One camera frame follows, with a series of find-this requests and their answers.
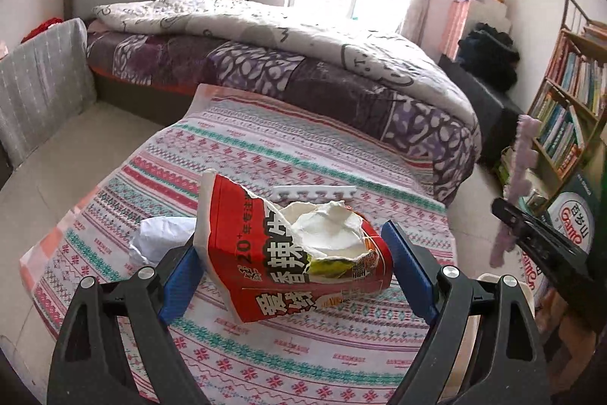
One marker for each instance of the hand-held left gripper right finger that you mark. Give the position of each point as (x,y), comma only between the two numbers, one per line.
(410,265)

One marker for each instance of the purple patterned blanket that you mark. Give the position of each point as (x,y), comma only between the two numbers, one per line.
(265,73)

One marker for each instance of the white paper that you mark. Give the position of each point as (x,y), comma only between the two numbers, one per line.
(156,236)

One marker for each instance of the stack of books on floor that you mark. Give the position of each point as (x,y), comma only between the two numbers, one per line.
(505,170)

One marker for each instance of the red cloth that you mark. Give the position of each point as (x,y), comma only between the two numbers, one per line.
(42,28)

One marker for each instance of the torn red snack carton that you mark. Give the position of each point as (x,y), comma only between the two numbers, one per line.
(265,262)

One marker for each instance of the wooden bookshelf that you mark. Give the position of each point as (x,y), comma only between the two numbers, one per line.
(574,98)

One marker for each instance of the rows of books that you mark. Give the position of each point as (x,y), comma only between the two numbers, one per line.
(583,77)

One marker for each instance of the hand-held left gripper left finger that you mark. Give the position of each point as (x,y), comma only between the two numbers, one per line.
(182,279)

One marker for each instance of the pink foam strip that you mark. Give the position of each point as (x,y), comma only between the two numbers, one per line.
(519,167)

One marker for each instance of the grey checked folded mattress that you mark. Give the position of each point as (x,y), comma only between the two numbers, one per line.
(42,77)

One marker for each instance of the pile of black clothes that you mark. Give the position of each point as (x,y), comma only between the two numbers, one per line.
(488,54)

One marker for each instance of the striped patterned cloth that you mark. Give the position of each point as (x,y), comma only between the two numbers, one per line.
(284,149)

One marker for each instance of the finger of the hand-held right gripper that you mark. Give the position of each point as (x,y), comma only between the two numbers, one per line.
(531,232)

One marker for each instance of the pink box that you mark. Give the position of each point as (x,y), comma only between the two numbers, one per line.
(455,25)

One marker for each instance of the blue box with red label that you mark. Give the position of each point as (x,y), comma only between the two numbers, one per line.
(576,215)

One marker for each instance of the black bench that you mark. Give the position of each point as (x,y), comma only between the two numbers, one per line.
(493,115)

